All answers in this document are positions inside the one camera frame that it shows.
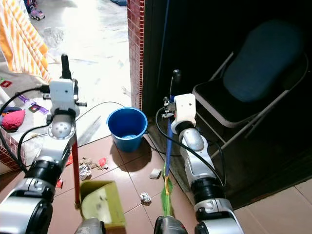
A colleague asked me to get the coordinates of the red cloth bag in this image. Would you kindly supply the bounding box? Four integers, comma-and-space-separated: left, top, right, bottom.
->
1, 109, 26, 133

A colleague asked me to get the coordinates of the orange striped towel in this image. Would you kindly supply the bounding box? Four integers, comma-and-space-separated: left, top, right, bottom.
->
0, 0, 52, 84

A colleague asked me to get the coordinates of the pink wrapper scrap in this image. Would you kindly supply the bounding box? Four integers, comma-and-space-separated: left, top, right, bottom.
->
96, 156, 109, 170

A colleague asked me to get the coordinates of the blue plastic bucket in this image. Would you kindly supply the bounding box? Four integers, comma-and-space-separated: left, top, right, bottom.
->
106, 107, 149, 153

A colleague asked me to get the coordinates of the yellow dustpan with red handle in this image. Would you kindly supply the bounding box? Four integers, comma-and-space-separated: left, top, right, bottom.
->
71, 138, 127, 229

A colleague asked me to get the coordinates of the dark folding chair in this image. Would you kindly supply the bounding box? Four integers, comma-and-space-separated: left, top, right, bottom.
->
192, 19, 312, 145

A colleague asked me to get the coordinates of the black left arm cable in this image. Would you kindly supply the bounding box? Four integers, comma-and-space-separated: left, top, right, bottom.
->
0, 86, 52, 172

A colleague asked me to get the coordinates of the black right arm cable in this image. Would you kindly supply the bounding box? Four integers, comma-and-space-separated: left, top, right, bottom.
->
155, 107, 226, 188

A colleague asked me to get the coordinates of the crumpled silver wrapper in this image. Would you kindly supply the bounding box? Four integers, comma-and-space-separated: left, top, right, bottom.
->
78, 156, 94, 182

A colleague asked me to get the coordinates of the grey right robot leg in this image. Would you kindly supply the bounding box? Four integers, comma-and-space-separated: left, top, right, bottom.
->
153, 215, 196, 234

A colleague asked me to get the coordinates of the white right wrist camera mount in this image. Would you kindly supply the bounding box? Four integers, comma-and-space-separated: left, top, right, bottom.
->
173, 93, 197, 123

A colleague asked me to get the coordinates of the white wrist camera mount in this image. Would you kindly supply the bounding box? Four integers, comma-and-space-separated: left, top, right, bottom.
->
49, 78, 78, 118
173, 93, 197, 123

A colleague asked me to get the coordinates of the white paper scrap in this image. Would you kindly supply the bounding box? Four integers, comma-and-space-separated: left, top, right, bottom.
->
149, 168, 163, 180

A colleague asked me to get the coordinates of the grey left robot leg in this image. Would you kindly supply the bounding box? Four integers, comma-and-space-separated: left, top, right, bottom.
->
75, 217, 106, 234

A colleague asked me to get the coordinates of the blue-handled green broom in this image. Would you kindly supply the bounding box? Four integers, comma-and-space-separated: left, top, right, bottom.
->
159, 95, 176, 219

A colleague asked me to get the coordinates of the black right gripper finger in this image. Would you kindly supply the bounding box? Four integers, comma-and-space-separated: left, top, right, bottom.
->
170, 69, 182, 96

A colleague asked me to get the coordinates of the crumpled white paper ball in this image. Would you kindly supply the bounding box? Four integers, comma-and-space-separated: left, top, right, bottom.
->
139, 192, 152, 204

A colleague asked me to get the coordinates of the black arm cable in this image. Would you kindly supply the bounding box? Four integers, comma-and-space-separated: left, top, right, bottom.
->
155, 107, 226, 188
0, 86, 52, 172

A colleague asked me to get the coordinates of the purple plastic toy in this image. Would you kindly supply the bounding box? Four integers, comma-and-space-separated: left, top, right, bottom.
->
19, 93, 50, 116

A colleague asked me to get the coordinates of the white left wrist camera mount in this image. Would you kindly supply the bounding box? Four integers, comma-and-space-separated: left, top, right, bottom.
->
49, 78, 78, 118

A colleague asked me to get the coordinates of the small toy car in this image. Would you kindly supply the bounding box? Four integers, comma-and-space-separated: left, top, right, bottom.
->
29, 5, 46, 21

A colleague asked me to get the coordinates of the grey robot leg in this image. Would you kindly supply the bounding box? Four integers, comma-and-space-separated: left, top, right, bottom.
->
153, 215, 196, 234
75, 217, 106, 234

